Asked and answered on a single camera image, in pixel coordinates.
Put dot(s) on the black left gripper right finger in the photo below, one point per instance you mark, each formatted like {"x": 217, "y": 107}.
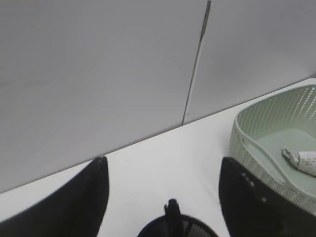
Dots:
{"x": 251, "y": 209}

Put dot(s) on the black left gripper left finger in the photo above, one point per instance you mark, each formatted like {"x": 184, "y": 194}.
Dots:
{"x": 74, "y": 210}

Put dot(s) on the waste paper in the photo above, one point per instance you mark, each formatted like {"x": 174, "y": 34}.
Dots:
{"x": 304, "y": 161}

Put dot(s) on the black marker pen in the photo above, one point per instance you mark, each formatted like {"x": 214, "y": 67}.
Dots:
{"x": 173, "y": 219}

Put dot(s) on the black mesh pen holder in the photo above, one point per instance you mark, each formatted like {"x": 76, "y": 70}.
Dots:
{"x": 184, "y": 226}

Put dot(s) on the light green plastic basket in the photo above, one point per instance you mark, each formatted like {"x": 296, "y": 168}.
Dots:
{"x": 262, "y": 130}

